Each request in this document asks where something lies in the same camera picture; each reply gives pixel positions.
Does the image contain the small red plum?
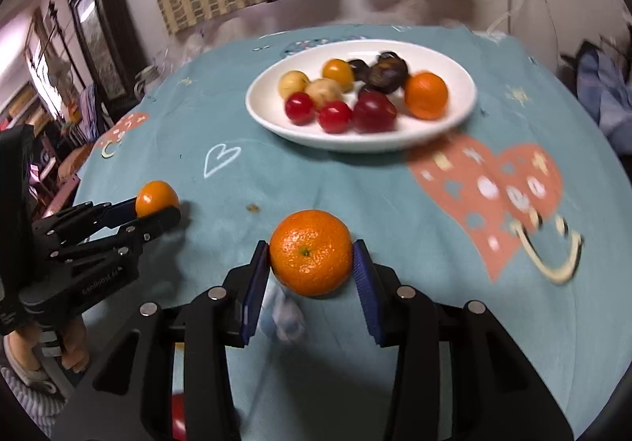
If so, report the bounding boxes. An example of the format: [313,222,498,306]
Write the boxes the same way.
[284,92,315,125]

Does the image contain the dark plum at back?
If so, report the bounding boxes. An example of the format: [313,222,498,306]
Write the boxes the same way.
[377,51,402,66]

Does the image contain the small yellow loquat fruit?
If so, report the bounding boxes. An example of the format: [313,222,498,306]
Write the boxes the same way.
[277,71,310,101]

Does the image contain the dark purple passion fruit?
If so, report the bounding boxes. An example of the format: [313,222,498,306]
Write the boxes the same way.
[365,59,409,94]

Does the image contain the white power cable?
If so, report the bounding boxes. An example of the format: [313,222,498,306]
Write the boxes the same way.
[485,0,529,34]

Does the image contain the small yellow-orange fruit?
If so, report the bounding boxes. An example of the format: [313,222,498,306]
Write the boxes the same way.
[322,58,356,93]

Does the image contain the person's hand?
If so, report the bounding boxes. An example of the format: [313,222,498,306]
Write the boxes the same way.
[3,316,90,379]

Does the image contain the large red plum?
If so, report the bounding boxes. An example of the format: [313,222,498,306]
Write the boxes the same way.
[354,90,397,133]

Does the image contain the blue clothes pile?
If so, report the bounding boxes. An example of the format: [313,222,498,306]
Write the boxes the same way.
[576,45,631,154]

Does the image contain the yellow-red small apple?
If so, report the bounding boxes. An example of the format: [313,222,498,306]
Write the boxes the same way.
[304,78,343,110]

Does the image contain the dark framed mirror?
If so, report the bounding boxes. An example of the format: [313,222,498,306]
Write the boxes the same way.
[68,0,147,121]

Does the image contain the large orange tangerine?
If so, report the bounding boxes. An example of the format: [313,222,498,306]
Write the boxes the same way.
[404,72,449,120]

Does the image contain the dark plum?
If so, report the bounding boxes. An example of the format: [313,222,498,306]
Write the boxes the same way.
[347,59,370,83]
[377,51,402,66]

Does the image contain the white oval plate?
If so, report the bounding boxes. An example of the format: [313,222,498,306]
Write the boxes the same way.
[244,38,479,155]

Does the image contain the orange tangerine small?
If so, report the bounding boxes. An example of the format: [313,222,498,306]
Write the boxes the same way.
[135,181,180,217]

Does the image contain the teal patterned tablecloth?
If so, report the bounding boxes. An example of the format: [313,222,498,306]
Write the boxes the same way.
[77,26,631,435]

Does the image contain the dark plum near centre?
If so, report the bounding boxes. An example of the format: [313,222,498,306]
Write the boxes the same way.
[347,59,370,83]

